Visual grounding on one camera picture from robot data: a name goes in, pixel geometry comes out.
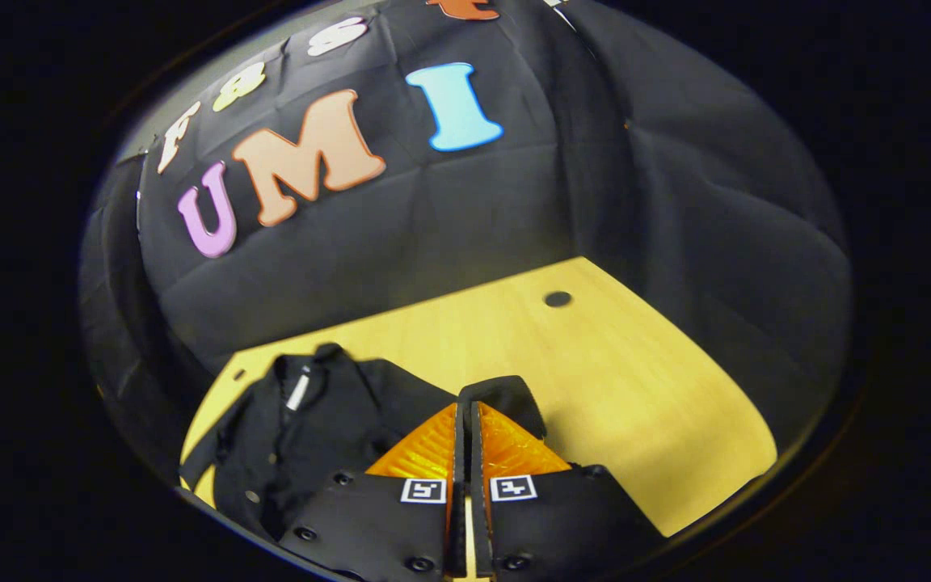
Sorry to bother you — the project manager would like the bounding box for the plain black side cloth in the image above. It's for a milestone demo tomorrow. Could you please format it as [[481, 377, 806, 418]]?
[[80, 154, 220, 486], [554, 0, 852, 458]]

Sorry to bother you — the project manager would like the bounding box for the black collared shirt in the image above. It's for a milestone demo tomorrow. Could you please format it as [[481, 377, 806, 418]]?
[[179, 343, 549, 542]]

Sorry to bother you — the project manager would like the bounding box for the black backdrop cloth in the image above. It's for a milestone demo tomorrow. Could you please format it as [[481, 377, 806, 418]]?
[[136, 0, 600, 377]]

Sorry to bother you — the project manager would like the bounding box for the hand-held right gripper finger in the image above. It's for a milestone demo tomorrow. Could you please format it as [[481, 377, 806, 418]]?
[[280, 402, 466, 579], [466, 400, 668, 579]]

